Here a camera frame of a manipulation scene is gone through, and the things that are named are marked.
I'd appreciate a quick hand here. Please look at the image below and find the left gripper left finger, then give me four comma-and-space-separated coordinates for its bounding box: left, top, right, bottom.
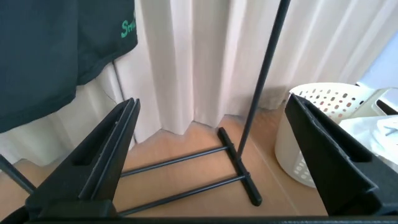
24, 97, 141, 218

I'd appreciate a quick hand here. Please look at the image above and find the black garment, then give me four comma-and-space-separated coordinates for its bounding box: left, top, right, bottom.
0, 0, 139, 134

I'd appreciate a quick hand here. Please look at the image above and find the black clothes rack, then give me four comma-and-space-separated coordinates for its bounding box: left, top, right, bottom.
0, 0, 292, 217

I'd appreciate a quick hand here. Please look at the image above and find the white garment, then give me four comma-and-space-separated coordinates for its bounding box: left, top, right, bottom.
338, 114, 398, 174

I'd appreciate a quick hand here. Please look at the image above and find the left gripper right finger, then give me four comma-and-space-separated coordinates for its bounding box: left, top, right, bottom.
284, 93, 398, 218

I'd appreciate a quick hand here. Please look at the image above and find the beige curtain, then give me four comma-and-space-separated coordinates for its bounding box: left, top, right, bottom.
0, 0, 398, 167

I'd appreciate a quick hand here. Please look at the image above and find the white laundry basket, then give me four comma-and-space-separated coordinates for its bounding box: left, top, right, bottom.
274, 82, 398, 189

